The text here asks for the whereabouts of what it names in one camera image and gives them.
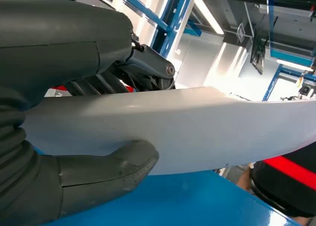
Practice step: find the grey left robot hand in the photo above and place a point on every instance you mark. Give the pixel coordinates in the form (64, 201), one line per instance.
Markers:
(49, 54)

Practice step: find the blue metal shelf rack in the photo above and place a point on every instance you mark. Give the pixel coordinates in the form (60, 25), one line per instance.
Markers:
(291, 56)
(185, 201)

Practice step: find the ceiling light strip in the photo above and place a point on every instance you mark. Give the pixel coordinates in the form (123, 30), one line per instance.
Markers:
(293, 65)
(209, 13)

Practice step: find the black hanging monitor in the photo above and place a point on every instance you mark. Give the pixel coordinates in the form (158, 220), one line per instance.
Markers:
(258, 56)

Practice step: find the person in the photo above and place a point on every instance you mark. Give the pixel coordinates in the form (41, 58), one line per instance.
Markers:
(271, 192)

